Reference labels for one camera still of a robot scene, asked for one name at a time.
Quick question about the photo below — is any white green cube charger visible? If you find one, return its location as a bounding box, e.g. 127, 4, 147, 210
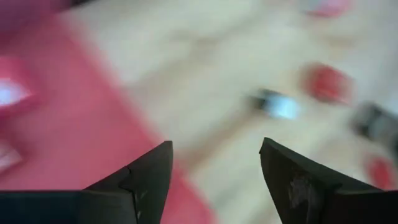
248, 88, 302, 121

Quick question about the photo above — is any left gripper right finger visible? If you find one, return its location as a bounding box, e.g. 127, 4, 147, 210
259, 137, 398, 224

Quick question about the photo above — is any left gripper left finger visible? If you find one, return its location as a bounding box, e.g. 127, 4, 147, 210
0, 140, 174, 224

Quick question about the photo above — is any red rectangular box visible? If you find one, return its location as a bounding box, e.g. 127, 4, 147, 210
300, 62, 357, 106
364, 154, 398, 191

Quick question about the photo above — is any small red white block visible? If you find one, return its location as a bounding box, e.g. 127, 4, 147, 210
300, 0, 354, 19

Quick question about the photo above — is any pink translucent plastic bin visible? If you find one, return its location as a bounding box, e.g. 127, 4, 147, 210
0, 0, 218, 224

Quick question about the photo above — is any small shiny red item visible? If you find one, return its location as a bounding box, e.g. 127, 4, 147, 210
0, 77, 34, 108

